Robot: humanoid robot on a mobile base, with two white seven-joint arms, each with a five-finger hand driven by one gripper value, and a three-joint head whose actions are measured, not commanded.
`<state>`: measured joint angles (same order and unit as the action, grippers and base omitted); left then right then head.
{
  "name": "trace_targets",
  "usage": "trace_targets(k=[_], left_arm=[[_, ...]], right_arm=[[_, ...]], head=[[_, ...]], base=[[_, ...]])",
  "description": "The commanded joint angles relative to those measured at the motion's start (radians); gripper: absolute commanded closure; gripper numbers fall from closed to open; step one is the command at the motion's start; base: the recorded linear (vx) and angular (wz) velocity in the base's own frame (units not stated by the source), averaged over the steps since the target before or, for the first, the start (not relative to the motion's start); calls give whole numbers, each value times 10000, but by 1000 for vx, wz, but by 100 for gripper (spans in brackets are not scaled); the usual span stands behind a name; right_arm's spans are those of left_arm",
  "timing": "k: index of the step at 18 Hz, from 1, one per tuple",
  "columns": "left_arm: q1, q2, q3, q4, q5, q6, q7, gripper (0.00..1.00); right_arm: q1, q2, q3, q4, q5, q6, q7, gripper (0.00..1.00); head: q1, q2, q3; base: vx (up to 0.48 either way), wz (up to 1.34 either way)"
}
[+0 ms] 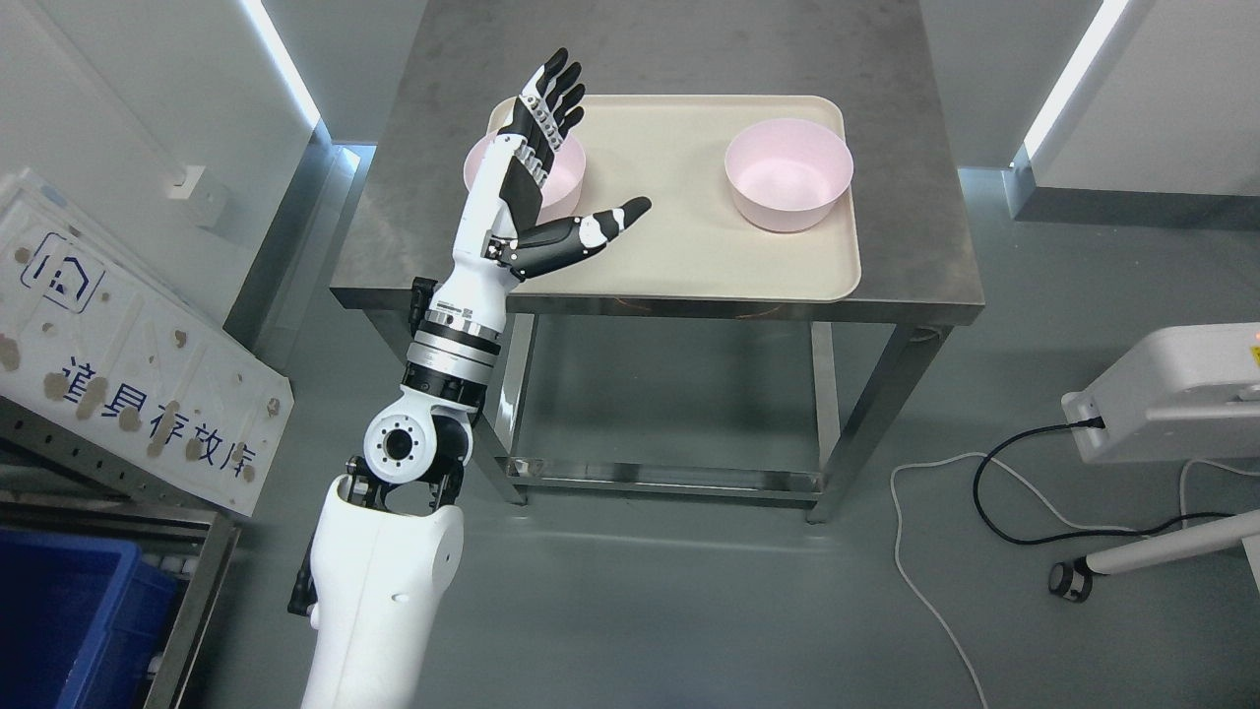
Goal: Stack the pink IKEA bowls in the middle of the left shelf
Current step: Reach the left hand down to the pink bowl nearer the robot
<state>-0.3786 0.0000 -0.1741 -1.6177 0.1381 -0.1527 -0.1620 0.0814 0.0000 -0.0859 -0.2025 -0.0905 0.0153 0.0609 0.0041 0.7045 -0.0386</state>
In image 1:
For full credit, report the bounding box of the beige plastic tray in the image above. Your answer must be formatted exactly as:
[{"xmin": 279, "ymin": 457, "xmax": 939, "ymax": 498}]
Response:
[{"xmin": 517, "ymin": 94, "xmax": 862, "ymax": 305}]

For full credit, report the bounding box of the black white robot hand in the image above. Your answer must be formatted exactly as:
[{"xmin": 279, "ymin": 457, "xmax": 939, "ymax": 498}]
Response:
[{"xmin": 428, "ymin": 47, "xmax": 651, "ymax": 331}]

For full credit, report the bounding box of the white machine housing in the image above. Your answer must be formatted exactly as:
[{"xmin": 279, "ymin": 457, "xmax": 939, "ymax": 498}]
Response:
[{"xmin": 1061, "ymin": 322, "xmax": 1259, "ymax": 463}]

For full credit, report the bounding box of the white sign board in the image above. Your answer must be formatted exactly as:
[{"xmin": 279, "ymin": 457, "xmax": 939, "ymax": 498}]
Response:
[{"xmin": 1, "ymin": 175, "xmax": 294, "ymax": 518}]

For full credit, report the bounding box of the steel table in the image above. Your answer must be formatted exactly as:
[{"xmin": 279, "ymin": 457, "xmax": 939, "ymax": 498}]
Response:
[{"xmin": 330, "ymin": 1, "xmax": 984, "ymax": 523}]

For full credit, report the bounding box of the pink bowl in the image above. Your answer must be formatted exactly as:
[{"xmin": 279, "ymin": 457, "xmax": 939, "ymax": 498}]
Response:
[
  {"xmin": 462, "ymin": 133, "xmax": 587, "ymax": 224},
  {"xmin": 725, "ymin": 117, "xmax": 856, "ymax": 233}
]

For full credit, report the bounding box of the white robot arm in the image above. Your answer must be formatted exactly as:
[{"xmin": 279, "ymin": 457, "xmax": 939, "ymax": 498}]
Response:
[{"xmin": 289, "ymin": 275, "xmax": 512, "ymax": 708}]

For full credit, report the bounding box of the black power cable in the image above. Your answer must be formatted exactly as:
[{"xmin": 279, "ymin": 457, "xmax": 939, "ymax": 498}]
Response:
[{"xmin": 973, "ymin": 418, "xmax": 1235, "ymax": 547}]

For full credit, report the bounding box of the blue bin lower left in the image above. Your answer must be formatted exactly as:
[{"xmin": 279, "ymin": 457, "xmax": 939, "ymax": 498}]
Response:
[{"xmin": 1, "ymin": 529, "xmax": 176, "ymax": 708}]

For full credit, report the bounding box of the white stand leg with caster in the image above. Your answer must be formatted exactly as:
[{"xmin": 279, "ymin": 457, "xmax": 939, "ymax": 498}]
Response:
[{"xmin": 1047, "ymin": 510, "xmax": 1259, "ymax": 603}]

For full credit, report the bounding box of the metal shelf rack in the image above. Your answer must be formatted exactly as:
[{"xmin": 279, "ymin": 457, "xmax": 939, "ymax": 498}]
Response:
[{"xmin": 1, "ymin": 400, "xmax": 239, "ymax": 708}]

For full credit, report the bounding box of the white floor cable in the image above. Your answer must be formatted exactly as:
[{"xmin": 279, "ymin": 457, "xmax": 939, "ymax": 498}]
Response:
[{"xmin": 890, "ymin": 452, "xmax": 1260, "ymax": 709}]

